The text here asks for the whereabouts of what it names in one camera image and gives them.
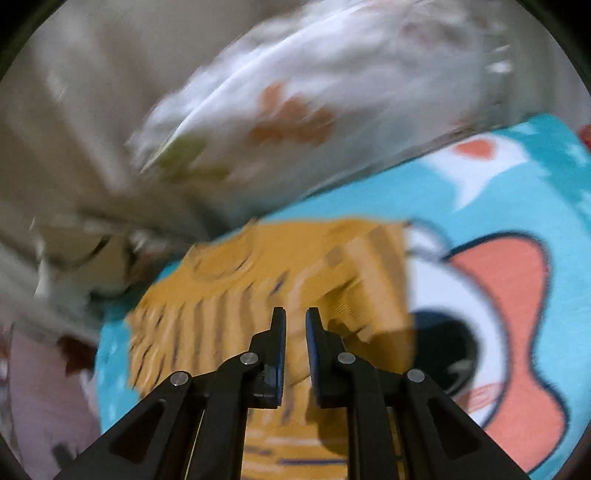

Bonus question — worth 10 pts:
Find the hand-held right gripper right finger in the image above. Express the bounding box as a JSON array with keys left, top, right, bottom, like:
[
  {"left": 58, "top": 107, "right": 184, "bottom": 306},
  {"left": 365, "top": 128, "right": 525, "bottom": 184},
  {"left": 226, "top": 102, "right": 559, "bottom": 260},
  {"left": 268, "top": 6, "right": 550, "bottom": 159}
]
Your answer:
[{"left": 305, "top": 307, "right": 533, "bottom": 480}]

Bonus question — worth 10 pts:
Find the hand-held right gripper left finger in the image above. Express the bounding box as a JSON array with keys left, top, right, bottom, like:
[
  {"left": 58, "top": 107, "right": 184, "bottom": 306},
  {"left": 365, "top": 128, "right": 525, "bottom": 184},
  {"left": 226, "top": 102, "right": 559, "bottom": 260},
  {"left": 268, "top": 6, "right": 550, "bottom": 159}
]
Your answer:
[{"left": 53, "top": 306, "right": 288, "bottom": 480}]

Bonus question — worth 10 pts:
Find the yellow striped small shirt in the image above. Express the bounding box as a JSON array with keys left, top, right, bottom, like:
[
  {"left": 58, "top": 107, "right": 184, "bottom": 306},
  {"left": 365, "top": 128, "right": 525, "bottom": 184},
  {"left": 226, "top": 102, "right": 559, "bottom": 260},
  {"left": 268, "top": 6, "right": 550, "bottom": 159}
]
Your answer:
[{"left": 124, "top": 219, "right": 417, "bottom": 480}]

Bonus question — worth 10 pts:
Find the dark red cloth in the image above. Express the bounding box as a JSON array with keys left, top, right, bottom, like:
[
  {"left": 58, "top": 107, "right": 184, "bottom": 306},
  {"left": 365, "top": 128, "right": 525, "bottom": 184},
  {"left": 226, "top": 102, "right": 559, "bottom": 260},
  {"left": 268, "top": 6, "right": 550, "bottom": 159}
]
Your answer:
[{"left": 58, "top": 336, "right": 98, "bottom": 374}]

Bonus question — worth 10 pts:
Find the teal cartoon printed blanket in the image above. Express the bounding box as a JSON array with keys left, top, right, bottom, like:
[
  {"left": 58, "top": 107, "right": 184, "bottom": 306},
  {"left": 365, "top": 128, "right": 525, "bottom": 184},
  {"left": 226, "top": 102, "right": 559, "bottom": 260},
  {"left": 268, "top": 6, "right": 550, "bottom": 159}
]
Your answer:
[{"left": 95, "top": 113, "right": 591, "bottom": 480}]

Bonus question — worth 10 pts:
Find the white floral quilt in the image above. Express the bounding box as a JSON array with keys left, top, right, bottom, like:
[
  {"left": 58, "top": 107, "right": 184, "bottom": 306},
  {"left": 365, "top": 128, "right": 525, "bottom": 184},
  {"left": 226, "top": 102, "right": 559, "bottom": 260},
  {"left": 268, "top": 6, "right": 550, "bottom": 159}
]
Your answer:
[{"left": 128, "top": 0, "right": 525, "bottom": 224}]

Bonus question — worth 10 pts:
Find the beige curtain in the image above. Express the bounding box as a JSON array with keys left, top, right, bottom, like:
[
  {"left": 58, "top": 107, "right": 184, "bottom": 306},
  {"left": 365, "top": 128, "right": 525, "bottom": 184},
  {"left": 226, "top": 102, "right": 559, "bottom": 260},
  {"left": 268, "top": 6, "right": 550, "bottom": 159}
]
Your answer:
[{"left": 0, "top": 0, "right": 264, "bottom": 278}]

